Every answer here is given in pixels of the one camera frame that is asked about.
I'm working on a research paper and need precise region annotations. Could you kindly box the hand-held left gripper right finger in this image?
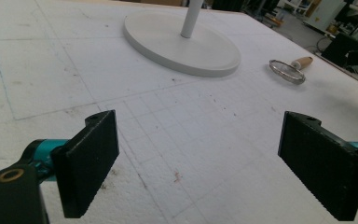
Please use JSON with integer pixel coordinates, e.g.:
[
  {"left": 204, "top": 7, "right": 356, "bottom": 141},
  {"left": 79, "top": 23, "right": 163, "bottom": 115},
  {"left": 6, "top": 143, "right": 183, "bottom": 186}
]
[{"left": 277, "top": 110, "right": 358, "bottom": 222}]

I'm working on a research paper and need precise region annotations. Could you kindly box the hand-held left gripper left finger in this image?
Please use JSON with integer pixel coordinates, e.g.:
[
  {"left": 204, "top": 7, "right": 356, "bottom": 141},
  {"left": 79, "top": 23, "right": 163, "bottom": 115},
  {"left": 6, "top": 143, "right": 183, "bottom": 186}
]
[{"left": 50, "top": 109, "right": 120, "bottom": 219}]

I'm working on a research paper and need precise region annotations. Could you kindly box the white rack stand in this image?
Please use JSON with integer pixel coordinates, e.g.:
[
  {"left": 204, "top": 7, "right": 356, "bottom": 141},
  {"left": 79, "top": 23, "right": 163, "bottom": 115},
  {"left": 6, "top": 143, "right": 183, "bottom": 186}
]
[{"left": 123, "top": 0, "right": 242, "bottom": 78}]

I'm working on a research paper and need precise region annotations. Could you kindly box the white foam mat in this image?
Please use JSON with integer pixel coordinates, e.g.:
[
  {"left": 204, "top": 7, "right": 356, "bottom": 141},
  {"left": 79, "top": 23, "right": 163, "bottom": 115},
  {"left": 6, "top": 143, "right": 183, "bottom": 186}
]
[{"left": 0, "top": 0, "right": 358, "bottom": 224}]

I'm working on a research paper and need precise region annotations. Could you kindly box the black equipment box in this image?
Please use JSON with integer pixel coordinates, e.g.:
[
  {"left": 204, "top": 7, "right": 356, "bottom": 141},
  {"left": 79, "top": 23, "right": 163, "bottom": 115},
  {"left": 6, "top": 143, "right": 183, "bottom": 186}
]
[{"left": 321, "top": 32, "right": 358, "bottom": 68}]

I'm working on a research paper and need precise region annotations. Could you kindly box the white cabinet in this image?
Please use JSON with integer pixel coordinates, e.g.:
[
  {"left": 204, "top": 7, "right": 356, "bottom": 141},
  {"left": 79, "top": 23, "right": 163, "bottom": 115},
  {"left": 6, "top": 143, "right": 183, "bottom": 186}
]
[{"left": 302, "top": 0, "right": 348, "bottom": 33}]

